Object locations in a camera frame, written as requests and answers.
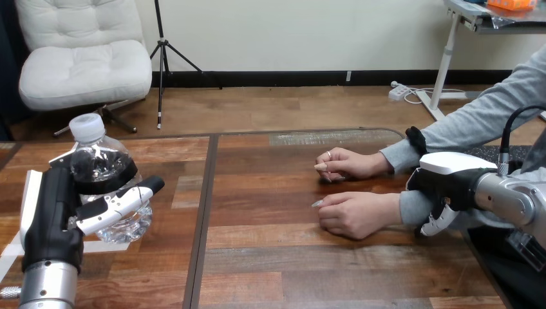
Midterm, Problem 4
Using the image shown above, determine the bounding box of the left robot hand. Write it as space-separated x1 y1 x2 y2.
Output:
19 144 166 274

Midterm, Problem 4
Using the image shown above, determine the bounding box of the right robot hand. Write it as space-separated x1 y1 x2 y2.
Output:
405 151 498 238

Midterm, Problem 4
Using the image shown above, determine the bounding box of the person's hand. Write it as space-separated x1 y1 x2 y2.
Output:
314 147 394 183
310 191 404 241

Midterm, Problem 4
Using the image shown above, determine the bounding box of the clear water bottle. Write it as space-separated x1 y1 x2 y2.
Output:
68 113 153 245

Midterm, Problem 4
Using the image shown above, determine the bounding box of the person's forearm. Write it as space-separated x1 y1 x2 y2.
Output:
379 44 546 176
399 189 518 232

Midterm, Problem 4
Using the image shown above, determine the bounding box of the black hair scrunchie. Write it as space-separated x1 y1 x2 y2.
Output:
404 126 428 156

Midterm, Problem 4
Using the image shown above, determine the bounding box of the white power strip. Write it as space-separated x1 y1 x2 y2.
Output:
388 80 411 102

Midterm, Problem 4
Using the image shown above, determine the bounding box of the white desk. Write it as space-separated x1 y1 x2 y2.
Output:
415 0 546 122

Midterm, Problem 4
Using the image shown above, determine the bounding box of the white cushioned chair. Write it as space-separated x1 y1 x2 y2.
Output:
14 0 153 138

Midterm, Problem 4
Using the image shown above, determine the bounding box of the orange thing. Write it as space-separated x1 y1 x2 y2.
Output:
487 0 539 12

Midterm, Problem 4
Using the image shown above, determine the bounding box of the black tripod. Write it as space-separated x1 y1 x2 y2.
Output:
149 0 223 131

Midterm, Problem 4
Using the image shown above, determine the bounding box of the black cable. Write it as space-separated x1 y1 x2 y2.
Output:
496 104 546 176

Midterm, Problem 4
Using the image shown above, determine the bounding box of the tangle of cables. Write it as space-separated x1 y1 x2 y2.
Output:
402 86 468 106

